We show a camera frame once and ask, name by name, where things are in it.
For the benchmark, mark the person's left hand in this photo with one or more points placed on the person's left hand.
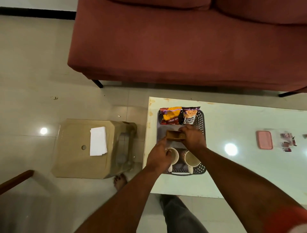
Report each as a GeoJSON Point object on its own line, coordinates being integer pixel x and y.
{"type": "Point", "coordinates": [157, 156]}

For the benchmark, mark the person's right hand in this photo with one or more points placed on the person's right hand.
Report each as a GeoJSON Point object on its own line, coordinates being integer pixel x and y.
{"type": "Point", "coordinates": [195, 140]}

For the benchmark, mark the person's left fingers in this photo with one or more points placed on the person's left fingers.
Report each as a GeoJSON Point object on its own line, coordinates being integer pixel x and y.
{"type": "Point", "coordinates": [164, 145]}

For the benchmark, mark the person's right fingers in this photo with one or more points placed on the person's right fingers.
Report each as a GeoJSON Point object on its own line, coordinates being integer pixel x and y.
{"type": "Point", "coordinates": [185, 130]}

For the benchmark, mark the small brown cardboard box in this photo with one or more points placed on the small brown cardboard box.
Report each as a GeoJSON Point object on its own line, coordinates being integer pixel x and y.
{"type": "Point", "coordinates": [174, 135]}

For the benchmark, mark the person's right forearm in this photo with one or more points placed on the person's right forearm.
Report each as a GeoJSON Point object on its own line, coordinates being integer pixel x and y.
{"type": "Point", "coordinates": [237, 189]}

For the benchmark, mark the person's left forearm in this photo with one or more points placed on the person's left forearm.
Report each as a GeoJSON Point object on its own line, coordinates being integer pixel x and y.
{"type": "Point", "coordinates": [129, 199]}

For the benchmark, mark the white cup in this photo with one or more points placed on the white cup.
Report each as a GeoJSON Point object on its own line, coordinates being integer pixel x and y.
{"type": "Point", "coordinates": [174, 154]}
{"type": "Point", "coordinates": [191, 159]}

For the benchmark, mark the white and purple peanut packet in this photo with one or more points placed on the white and purple peanut packet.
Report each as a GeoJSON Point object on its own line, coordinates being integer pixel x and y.
{"type": "Point", "coordinates": [190, 115]}

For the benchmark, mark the dark perforated plastic tray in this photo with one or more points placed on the dark perforated plastic tray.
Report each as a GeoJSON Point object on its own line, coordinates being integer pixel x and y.
{"type": "Point", "coordinates": [202, 120]}

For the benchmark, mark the yellow and red snack packet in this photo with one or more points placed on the yellow and red snack packet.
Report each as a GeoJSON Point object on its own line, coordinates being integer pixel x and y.
{"type": "Point", "coordinates": [170, 115]}

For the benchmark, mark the person's bare foot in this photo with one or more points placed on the person's bare foot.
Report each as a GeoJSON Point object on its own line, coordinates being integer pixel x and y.
{"type": "Point", "coordinates": [120, 181]}

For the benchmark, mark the white folded paper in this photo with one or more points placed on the white folded paper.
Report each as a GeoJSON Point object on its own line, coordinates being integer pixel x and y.
{"type": "Point", "coordinates": [98, 141]}

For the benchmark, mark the person's grey trouser leg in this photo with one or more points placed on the person's grey trouser leg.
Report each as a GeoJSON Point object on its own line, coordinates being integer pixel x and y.
{"type": "Point", "coordinates": [179, 216]}

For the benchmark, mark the red fabric sofa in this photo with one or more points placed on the red fabric sofa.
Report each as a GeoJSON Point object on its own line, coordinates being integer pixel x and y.
{"type": "Point", "coordinates": [187, 45]}

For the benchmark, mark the beige plastic stool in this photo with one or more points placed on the beige plastic stool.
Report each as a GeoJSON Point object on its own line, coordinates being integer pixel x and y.
{"type": "Point", "coordinates": [74, 148]}

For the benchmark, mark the clear packet of red pieces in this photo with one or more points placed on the clear packet of red pieces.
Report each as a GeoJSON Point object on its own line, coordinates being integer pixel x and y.
{"type": "Point", "coordinates": [287, 141]}

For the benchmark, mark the person's red sleeve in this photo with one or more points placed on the person's red sleeve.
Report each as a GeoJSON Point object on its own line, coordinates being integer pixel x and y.
{"type": "Point", "coordinates": [287, 220]}

